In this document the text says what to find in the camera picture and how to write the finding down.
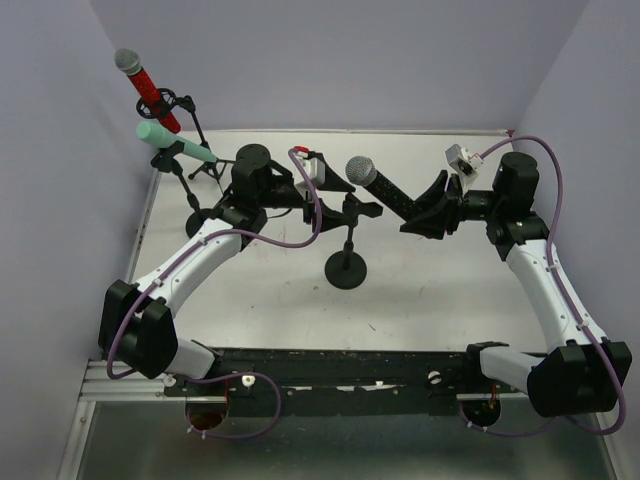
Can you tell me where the black glitter microphone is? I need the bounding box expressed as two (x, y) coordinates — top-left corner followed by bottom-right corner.
(345, 156), (420, 221)

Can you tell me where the black round-base clip stand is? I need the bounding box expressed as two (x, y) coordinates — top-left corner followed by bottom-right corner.
(150, 142), (220, 238)

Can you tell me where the teal toy microphone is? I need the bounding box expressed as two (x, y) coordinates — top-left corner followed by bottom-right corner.
(136, 121), (218, 163)

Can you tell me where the black tripod shock-mount stand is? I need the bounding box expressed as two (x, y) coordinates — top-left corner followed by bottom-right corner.
(136, 88), (233, 189)

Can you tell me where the red microphone silver head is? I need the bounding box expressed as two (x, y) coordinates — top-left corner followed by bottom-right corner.
(114, 48), (181, 134)

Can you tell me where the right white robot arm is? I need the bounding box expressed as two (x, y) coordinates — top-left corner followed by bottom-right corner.
(401, 145), (632, 417)

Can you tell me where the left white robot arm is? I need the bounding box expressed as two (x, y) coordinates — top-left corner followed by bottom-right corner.
(98, 144), (346, 382)

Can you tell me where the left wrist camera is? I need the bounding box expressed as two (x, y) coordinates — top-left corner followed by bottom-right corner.
(294, 146), (326, 196)

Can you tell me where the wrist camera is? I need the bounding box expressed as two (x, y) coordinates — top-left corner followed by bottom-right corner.
(294, 146), (326, 196)
(445, 144), (484, 192)

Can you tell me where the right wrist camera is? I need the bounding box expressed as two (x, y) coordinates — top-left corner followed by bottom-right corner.
(445, 144), (484, 192)

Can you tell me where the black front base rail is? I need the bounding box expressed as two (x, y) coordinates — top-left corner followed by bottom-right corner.
(164, 349), (520, 417)

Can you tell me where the aluminium extrusion frame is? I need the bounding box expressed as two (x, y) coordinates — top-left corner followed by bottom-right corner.
(54, 132), (174, 480)

